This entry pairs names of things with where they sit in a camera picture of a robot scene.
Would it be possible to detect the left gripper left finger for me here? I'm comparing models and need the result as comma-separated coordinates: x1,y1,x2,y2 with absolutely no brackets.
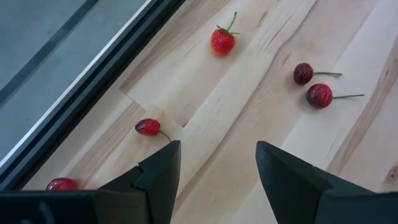
0,139,182,224

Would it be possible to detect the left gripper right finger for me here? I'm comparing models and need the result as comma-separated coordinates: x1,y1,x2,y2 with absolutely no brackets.
255,140,398,224

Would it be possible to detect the glossy red cherry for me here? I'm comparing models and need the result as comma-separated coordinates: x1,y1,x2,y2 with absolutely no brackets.
45,177,78,192

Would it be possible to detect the small strawberry with long stem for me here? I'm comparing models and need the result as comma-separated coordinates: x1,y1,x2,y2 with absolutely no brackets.
210,11,241,57

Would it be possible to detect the oblong red cherry with stem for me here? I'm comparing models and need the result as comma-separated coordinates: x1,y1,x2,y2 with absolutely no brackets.
134,118,172,142

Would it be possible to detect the dark red cherry with stem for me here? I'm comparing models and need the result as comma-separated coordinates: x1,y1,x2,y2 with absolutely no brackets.
292,62,343,86
305,83,365,110

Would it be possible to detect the black aluminium table frame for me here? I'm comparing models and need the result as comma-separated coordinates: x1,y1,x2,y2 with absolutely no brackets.
0,0,187,191

